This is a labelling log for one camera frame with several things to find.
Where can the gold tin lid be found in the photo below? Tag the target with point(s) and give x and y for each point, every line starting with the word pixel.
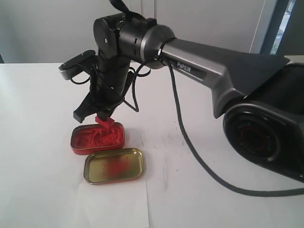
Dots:
pixel 113 166

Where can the red stamp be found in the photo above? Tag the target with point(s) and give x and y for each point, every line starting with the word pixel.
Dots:
pixel 106 123

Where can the white paper sheet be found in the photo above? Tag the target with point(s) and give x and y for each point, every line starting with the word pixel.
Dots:
pixel 114 205

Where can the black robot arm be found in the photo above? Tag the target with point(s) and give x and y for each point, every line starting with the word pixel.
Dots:
pixel 259 96

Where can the white cabinet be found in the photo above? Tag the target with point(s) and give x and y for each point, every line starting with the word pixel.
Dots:
pixel 53 31

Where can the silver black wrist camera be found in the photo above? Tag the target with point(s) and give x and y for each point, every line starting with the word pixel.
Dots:
pixel 76 65

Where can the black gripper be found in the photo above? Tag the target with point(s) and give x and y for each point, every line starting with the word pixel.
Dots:
pixel 108 87

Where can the red ink paste tin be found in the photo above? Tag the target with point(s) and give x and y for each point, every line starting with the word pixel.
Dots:
pixel 87 139

